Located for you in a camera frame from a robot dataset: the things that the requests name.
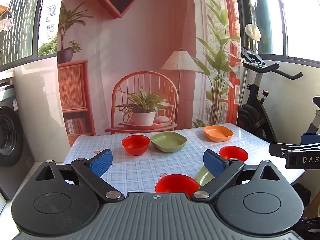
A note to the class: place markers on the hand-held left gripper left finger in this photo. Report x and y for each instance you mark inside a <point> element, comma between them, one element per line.
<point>101,163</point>

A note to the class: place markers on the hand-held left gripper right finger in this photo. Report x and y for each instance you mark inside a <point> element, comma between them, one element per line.
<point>213,163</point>

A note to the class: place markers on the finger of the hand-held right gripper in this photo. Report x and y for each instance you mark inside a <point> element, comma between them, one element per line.
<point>277,150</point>
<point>311,138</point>

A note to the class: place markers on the green plate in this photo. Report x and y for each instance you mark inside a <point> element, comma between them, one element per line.
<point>203,177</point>
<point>168,141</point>

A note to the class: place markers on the red bowl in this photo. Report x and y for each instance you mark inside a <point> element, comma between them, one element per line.
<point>135,143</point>
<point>175,183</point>
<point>235,152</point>

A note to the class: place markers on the orange plate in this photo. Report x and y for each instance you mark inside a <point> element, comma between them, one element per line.
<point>218,133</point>

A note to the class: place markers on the black exercise bike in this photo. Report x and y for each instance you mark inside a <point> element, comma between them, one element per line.
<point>255,120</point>

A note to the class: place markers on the checked blue tablecloth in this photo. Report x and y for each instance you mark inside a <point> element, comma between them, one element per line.
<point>140,170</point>

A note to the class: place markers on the grey washing machine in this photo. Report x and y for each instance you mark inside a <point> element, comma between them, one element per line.
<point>10,140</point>

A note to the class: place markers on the white cloth on pole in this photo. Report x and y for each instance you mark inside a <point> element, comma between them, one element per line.
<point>253,31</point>

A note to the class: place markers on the dark framed window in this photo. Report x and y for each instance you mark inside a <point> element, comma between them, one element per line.
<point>22,17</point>
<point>287,17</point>

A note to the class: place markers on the printed room backdrop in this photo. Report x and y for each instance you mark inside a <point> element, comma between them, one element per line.
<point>140,42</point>

